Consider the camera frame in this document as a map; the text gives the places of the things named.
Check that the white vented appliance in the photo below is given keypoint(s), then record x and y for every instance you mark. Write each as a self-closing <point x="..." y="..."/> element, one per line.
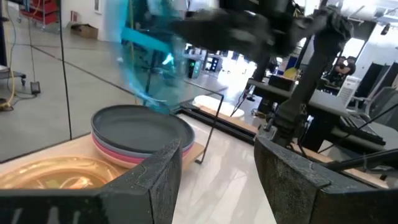
<point x="349" y="90"/>

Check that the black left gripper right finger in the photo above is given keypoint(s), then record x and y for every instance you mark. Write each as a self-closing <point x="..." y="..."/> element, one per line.
<point x="295" y="193"/>

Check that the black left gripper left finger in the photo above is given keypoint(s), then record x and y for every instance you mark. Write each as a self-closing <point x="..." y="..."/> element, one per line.
<point x="140" y="193"/>

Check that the dark grey plate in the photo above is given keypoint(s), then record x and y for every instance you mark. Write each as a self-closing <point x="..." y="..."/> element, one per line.
<point x="140" y="127"/>

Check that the bright pink plate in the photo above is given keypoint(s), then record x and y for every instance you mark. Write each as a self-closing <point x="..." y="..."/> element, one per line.
<point x="121" y="157"/>

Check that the person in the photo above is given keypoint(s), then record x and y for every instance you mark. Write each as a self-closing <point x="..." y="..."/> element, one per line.
<point x="343" y="68"/>

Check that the grey cart base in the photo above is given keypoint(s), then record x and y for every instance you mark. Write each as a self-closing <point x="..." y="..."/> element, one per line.
<point x="12" y="74"/>

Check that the brown cardboard box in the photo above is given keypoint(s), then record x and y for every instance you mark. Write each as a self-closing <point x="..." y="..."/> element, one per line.
<point x="84" y="31"/>

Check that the orange translucent plate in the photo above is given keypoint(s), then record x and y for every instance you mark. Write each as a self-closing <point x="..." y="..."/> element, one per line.
<point x="46" y="174"/>

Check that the black keyboard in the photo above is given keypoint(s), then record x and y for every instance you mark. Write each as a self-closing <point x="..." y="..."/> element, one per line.
<point x="360" y="129"/>

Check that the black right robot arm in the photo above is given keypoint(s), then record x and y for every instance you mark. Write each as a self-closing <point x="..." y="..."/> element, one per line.
<point x="311" y="77"/>

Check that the grey desk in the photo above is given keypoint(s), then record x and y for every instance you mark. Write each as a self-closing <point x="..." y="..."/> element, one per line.
<point x="323" y="99"/>

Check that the black foot pedal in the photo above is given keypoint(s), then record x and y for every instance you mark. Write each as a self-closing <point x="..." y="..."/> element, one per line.
<point x="35" y="87"/>

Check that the grey office chair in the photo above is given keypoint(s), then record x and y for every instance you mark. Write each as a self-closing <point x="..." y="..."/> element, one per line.
<point x="382" y="102"/>

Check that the red storage rack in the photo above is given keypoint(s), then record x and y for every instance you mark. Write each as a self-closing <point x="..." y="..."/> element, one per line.
<point x="40" y="12"/>

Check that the lavender blue plate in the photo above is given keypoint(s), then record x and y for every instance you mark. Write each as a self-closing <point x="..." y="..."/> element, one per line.
<point x="124" y="152"/>

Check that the green lit device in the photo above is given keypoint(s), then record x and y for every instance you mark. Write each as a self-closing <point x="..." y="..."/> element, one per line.
<point x="193" y="66"/>

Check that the pale pink plate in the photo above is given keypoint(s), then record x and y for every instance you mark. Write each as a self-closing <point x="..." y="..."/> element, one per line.
<point x="118" y="163"/>

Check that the blue translucent plate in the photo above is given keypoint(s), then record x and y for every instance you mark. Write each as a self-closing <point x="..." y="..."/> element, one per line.
<point x="149" y="77"/>

